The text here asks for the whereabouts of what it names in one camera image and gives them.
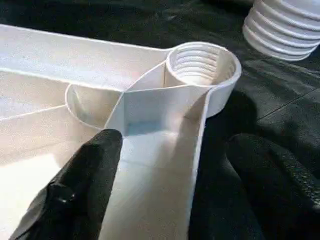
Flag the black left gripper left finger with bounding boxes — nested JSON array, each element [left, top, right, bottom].
[[9, 128, 124, 240]]

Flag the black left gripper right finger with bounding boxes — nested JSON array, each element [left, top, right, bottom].
[[224, 133, 320, 240]]

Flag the white plastic table leg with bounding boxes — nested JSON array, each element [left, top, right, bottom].
[[242, 0, 320, 62]]

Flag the black work mat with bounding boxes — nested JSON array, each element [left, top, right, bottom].
[[0, 0, 320, 240]]

